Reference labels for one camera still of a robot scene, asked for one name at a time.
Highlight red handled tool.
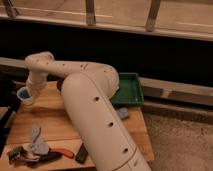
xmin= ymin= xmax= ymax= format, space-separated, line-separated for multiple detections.
xmin=50 ymin=148 xmax=75 ymax=159

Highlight dark purple bowl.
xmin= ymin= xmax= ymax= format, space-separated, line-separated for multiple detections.
xmin=56 ymin=79 xmax=64 ymax=91

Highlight blue sponge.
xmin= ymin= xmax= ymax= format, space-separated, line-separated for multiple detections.
xmin=116 ymin=107 xmax=129 ymax=120

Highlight green plastic tray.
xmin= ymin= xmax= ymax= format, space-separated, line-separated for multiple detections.
xmin=111 ymin=72 xmax=144 ymax=107

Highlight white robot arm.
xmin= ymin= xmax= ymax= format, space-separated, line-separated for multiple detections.
xmin=25 ymin=52 xmax=151 ymax=171

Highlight white paper cup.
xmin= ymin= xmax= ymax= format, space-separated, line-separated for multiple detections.
xmin=16 ymin=87 xmax=37 ymax=107

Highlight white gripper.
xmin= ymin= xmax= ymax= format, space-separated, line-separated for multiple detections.
xmin=26 ymin=71 xmax=47 ymax=94

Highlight grey blue cloth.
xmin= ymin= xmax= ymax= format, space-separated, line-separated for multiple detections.
xmin=27 ymin=124 xmax=49 ymax=155

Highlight small dark brush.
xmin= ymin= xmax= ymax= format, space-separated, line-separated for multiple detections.
xmin=7 ymin=146 xmax=24 ymax=160

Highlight black remote control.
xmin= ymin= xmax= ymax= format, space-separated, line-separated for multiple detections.
xmin=75 ymin=144 xmax=88 ymax=164

